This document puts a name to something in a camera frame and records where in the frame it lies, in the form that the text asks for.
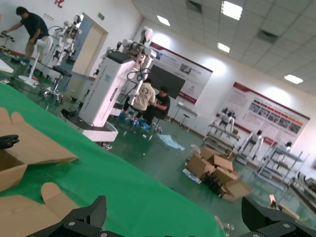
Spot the beige door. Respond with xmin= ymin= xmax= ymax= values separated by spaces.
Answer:
xmin=71 ymin=24 xmax=109 ymax=78

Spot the black wall screen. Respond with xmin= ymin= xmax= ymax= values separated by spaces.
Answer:
xmin=148 ymin=64 xmax=187 ymax=100

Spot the seated person beige shirt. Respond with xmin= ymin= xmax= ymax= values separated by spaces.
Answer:
xmin=122 ymin=78 xmax=157 ymax=122

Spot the black wheeled stool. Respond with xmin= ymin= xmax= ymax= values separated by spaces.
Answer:
xmin=40 ymin=65 xmax=73 ymax=105

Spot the dark ceiling vent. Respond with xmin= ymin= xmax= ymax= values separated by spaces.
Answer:
xmin=255 ymin=29 xmax=278 ymax=45
xmin=187 ymin=0 xmax=206 ymax=12

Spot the small grey metal rack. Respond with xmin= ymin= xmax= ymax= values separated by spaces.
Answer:
xmin=203 ymin=123 xmax=241 ymax=154

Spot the green table cloth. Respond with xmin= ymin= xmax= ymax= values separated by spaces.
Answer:
xmin=0 ymin=82 xmax=225 ymax=237

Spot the small black round stool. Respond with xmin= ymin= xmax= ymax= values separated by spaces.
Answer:
xmin=181 ymin=114 xmax=191 ymax=129

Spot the ceiling light panel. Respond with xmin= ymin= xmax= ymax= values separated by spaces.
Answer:
xmin=220 ymin=0 xmax=244 ymax=21
xmin=217 ymin=41 xmax=231 ymax=53
xmin=156 ymin=15 xmax=171 ymax=27
xmin=283 ymin=74 xmax=304 ymax=84

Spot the standing person black shirt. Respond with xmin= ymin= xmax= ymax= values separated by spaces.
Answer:
xmin=1 ymin=6 xmax=49 ymax=60

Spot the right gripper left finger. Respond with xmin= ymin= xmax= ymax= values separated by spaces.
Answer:
xmin=26 ymin=195 xmax=110 ymax=237

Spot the white humanoid robot on stand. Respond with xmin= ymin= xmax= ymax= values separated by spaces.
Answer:
xmin=47 ymin=14 xmax=83 ymax=68

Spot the white robot with tall pedestal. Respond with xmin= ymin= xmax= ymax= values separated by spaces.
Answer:
xmin=78 ymin=25 xmax=159 ymax=147

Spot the cardboard scrap on floor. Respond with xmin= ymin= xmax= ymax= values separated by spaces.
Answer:
xmin=269 ymin=194 xmax=301 ymax=221

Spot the empty open cardboard box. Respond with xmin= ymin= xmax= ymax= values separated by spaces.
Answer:
xmin=0 ymin=107 xmax=79 ymax=194

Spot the blue cloth on floor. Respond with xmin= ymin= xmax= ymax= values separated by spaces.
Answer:
xmin=158 ymin=133 xmax=186 ymax=152

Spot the large grey metal rack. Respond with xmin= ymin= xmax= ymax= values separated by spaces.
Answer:
xmin=255 ymin=145 xmax=311 ymax=191

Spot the white side table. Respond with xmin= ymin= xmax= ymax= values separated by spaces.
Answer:
xmin=175 ymin=101 xmax=201 ymax=117

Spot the wide red white photo poster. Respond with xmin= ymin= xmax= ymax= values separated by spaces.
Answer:
xmin=217 ymin=81 xmax=311 ymax=147

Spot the seated person black shirt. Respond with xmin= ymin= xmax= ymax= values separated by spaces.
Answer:
xmin=143 ymin=86 xmax=172 ymax=127

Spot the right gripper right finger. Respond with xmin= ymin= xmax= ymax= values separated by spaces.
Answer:
xmin=241 ymin=196 xmax=316 ymax=237

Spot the open cardboard box on floor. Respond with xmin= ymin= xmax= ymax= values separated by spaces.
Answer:
xmin=199 ymin=146 xmax=234 ymax=171

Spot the red white poster behind screen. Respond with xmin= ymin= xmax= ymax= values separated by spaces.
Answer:
xmin=150 ymin=41 xmax=214 ymax=105

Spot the white flat board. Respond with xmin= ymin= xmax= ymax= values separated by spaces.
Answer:
xmin=0 ymin=59 xmax=15 ymax=74

